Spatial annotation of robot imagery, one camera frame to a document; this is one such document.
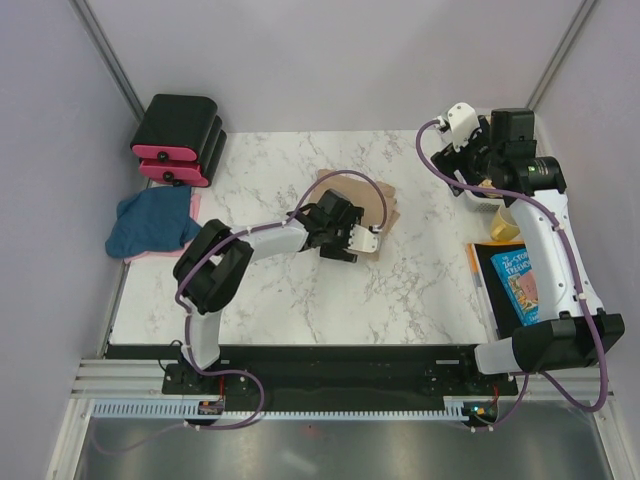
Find white cable duct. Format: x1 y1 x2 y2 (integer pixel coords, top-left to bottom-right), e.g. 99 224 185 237
91 399 469 421

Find upper black pink drawer box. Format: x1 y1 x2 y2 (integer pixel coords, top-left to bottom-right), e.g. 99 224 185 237
130 94 218 162

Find blue t shirt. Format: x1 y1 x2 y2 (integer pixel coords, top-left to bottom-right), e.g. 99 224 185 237
105 186 201 260

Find yellow mug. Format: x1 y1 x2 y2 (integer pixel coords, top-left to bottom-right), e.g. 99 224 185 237
489 205 520 242

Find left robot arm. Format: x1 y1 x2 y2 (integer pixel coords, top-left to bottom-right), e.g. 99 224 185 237
173 189 364 393

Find purple cable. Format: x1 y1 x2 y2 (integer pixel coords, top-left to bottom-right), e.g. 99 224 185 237
415 117 614 432
92 172 388 456

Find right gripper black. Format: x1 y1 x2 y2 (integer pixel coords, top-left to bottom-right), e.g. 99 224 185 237
431 115 503 197

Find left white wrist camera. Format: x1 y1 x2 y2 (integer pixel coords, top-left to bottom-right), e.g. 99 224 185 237
347 224 384 254

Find light yellow t shirt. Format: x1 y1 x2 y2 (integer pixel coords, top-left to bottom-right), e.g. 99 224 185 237
475 179 502 199

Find blue storey treehouse book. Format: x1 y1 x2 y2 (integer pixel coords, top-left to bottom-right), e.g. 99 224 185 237
490 248 539 326

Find black pink drawer box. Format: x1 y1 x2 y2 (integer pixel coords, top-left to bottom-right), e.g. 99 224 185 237
134 116 227 188
130 94 218 162

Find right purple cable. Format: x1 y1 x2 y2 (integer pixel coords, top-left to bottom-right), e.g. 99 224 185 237
415 117 614 432

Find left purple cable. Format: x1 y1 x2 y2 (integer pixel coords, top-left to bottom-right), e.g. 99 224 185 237
92 172 388 456

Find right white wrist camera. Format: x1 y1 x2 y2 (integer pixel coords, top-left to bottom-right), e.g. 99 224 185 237
435 102 480 152

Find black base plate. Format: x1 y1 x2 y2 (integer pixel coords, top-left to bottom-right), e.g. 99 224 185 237
160 342 519 412

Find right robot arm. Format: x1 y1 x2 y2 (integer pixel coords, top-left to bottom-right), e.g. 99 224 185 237
431 102 625 394

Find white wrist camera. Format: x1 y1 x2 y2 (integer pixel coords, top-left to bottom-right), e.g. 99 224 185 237
435 102 480 152
347 224 384 254

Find pink cube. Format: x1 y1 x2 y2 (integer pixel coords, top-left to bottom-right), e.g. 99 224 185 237
518 270 538 301

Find lower black pink drawer box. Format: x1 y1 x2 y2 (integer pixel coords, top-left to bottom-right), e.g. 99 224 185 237
134 116 227 188

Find pink cloth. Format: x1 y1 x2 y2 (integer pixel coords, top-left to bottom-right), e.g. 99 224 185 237
123 194 201 264

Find white plastic basket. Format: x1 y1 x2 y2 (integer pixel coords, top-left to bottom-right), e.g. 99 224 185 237
454 108 566 212

